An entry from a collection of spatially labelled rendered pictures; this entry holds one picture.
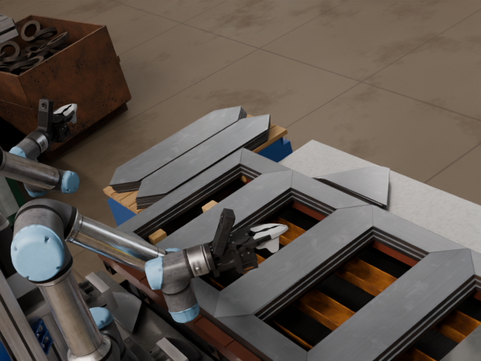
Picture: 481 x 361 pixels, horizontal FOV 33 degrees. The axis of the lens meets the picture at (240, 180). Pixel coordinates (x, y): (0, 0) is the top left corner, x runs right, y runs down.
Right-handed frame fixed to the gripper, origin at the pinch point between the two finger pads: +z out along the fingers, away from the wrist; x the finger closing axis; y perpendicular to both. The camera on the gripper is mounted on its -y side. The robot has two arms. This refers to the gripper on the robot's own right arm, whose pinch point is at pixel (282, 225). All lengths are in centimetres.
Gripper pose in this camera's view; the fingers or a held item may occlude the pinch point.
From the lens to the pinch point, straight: 199.6
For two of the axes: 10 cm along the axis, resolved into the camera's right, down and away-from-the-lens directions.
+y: 2.6, 8.8, 4.1
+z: 9.5, -3.0, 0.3
